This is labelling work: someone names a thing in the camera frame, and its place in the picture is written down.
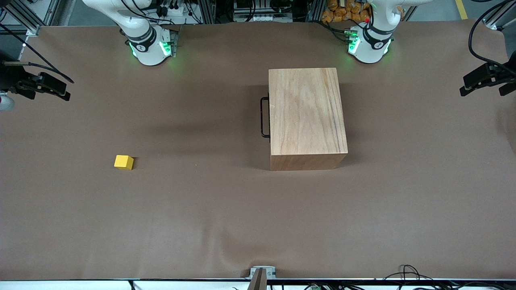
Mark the light wooden drawer cabinet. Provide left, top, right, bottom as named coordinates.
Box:
left=268, top=68, right=348, bottom=171

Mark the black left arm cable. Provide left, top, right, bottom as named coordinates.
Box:
left=468, top=0, right=516, bottom=67

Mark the orange snack bags pile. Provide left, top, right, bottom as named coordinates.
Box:
left=321, top=0, right=372, bottom=23

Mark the white power strip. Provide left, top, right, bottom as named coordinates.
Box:
left=155, top=3, right=191, bottom=19

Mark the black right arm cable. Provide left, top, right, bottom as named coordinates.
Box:
left=0, top=23, right=75, bottom=84

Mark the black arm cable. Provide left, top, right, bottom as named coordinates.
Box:
left=0, top=23, right=75, bottom=84
left=468, top=0, right=516, bottom=67

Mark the aluminium frame profile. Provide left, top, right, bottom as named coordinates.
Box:
left=481, top=0, right=516, bottom=31
left=0, top=0, right=62, bottom=37

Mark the grey metal table clamp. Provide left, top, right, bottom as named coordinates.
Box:
left=249, top=265, right=277, bottom=290

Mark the yellow wooden block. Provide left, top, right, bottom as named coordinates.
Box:
left=114, top=155, right=135, bottom=171

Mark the brown paper table cover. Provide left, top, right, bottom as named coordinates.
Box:
left=0, top=21, right=516, bottom=281

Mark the black cable bundle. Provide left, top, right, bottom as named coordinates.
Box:
left=382, top=264, right=516, bottom=290

